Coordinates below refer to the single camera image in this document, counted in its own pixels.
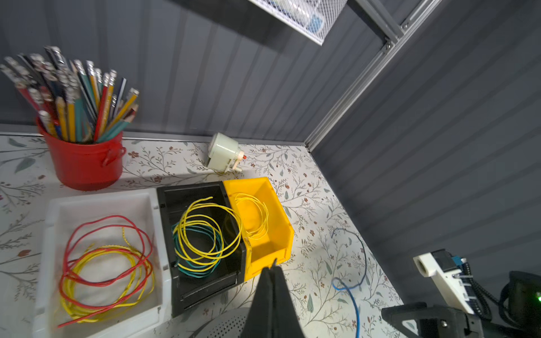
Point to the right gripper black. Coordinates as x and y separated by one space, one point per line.
419 320

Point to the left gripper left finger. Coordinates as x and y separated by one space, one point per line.
259 319

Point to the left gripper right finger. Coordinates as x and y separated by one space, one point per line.
284 317

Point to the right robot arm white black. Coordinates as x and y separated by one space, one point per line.
518 306

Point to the black plastic bin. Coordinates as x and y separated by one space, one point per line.
206 252

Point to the yellow plastic bin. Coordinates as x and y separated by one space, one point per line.
266 229

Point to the white plastic bin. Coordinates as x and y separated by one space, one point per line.
104 267

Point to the pale green pencil sharpener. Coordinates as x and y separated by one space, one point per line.
224 154

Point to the red pencil cup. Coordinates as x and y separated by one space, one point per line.
86 167

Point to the bundle of pencils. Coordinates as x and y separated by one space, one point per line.
75 101

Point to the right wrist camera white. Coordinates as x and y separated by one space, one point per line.
445 270

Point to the white wire mesh basket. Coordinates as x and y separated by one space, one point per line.
311 18

